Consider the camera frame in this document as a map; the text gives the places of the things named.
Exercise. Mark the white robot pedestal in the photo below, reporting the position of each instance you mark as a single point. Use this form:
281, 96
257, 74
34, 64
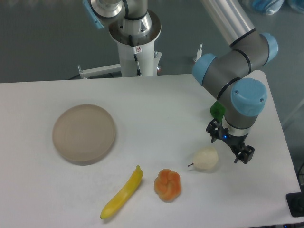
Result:
135, 42

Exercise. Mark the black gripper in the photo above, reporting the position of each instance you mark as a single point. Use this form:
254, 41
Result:
232, 137

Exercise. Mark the blue plastic bag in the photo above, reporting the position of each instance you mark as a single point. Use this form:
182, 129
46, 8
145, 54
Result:
266, 7

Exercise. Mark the beige round plate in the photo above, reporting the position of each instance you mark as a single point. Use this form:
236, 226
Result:
84, 134

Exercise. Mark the orange peeled mandarin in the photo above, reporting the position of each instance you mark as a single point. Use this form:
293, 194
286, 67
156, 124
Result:
167, 185

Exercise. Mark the green toy vegetable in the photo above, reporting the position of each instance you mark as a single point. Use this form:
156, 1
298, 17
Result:
217, 111

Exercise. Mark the yellow banana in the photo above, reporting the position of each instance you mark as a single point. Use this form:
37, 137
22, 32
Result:
123, 195

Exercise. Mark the white pear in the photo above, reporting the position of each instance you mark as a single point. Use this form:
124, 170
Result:
205, 159

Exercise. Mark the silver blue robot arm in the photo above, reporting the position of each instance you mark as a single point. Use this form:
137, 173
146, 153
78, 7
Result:
226, 78

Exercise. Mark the black device at table edge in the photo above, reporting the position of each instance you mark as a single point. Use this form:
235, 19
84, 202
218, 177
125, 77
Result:
295, 203

